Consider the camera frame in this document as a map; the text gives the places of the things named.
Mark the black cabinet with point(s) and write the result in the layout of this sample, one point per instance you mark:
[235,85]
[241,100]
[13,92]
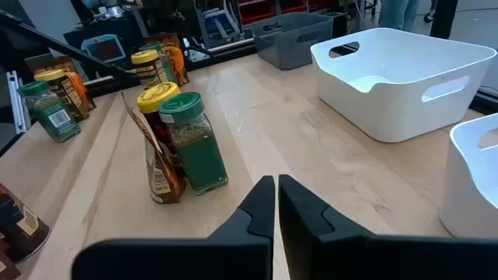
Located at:
[116,33]

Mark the red storage bin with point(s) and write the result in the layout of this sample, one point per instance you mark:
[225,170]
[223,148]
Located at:
[293,5]
[257,11]

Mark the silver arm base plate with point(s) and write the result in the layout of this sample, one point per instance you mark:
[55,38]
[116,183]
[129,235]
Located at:
[196,55]

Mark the yellow-lid seasoning jar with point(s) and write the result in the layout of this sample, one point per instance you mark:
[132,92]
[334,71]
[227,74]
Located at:
[146,58]
[155,97]
[19,221]
[48,75]

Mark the blue-framed screen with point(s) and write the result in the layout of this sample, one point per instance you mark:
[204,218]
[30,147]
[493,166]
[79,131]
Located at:
[103,48]

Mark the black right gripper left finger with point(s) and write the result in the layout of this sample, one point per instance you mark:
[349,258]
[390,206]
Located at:
[233,256]

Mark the grey plastic bin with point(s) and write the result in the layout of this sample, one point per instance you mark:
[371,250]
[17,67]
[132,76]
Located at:
[288,54]

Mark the silver aluminium extrusion piece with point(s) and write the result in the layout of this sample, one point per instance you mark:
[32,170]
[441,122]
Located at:
[19,101]

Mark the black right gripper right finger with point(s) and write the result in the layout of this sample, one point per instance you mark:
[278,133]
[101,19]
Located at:
[350,256]

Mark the white plastic bin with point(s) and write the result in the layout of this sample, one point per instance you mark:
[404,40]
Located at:
[389,116]
[467,210]

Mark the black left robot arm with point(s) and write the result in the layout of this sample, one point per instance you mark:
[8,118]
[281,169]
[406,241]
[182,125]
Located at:
[167,19]

